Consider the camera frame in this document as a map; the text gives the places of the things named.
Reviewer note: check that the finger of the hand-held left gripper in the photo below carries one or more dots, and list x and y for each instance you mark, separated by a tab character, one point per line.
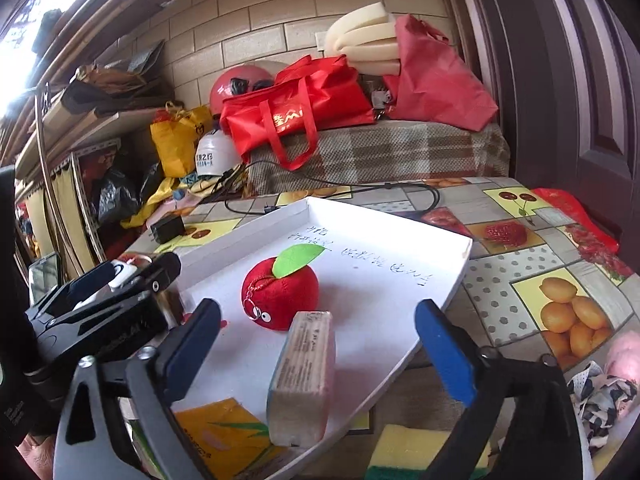
155	272
85	285

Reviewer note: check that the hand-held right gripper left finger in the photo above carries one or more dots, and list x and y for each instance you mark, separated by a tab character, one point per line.
192	355

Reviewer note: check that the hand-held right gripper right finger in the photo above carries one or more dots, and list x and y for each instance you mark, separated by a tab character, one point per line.
445	355

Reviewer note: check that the white cardboard tray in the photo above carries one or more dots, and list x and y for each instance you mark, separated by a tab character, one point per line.
370	310

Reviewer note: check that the green yellow scouring sponge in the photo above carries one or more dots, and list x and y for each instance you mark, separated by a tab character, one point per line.
415	442

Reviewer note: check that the red plush apple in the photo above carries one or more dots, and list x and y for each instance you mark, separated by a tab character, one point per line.
282	292

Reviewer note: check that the black white patterned cloth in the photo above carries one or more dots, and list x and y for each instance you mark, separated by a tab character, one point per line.
600	400

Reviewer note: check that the pink plush toy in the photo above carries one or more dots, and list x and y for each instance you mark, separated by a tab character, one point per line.
625	360

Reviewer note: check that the person's left hand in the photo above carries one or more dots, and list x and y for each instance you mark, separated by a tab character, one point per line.
37	457

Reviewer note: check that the white round-button device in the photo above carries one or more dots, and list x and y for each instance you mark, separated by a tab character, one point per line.
122	272

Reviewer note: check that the black power adapter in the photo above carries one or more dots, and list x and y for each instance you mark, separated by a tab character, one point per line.
167	230

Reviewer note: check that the yellow cloth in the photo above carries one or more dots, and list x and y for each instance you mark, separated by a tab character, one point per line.
150	205

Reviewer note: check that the black plastic bag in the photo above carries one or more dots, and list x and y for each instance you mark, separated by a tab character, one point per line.
117	195

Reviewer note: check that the yellow printed packet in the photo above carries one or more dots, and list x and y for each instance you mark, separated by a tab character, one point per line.
220	440

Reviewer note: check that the metal pole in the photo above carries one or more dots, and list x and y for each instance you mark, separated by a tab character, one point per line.
42	160

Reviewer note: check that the yellow shopping bag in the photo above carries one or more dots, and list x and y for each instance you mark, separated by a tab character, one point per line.
175	140

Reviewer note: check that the white helmet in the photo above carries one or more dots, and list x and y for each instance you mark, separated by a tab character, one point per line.
215	152

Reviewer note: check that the wooden shelf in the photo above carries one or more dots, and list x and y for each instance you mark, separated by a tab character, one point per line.
90	120

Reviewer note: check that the red helmet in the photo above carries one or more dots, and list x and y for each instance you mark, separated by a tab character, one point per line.
225	90

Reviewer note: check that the brown paper bags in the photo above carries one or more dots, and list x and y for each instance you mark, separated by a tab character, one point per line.
115	80

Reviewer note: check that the plaid covered box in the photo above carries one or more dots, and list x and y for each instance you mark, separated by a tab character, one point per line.
390	155

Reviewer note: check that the red tote bag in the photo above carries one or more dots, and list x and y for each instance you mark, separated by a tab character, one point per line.
305	105

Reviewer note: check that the red nonwoven bag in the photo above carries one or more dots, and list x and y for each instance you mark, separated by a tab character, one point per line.
440	80

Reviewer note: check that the brown door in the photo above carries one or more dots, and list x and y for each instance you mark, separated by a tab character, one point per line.
560	70

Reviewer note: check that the cream foam sheets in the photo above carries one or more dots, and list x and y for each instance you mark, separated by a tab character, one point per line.
360	35

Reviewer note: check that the white wall switch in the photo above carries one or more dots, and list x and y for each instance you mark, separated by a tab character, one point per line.
321	41

